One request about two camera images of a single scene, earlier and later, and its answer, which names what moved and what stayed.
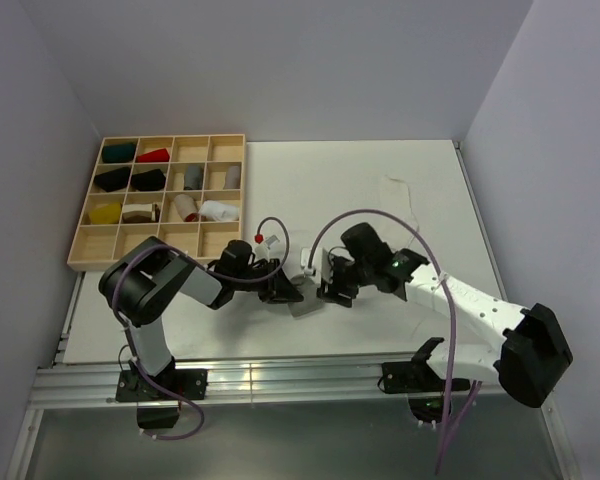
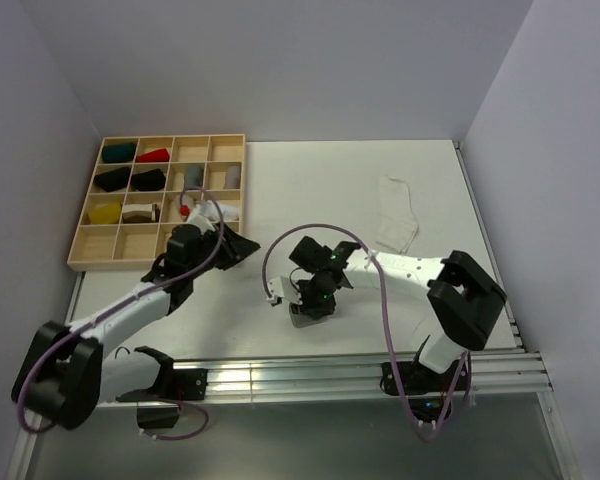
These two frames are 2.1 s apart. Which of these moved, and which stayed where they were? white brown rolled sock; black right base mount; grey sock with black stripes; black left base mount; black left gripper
Moved: grey sock with black stripes; black left gripper
Stayed: black left base mount; black right base mount; white brown rolled sock
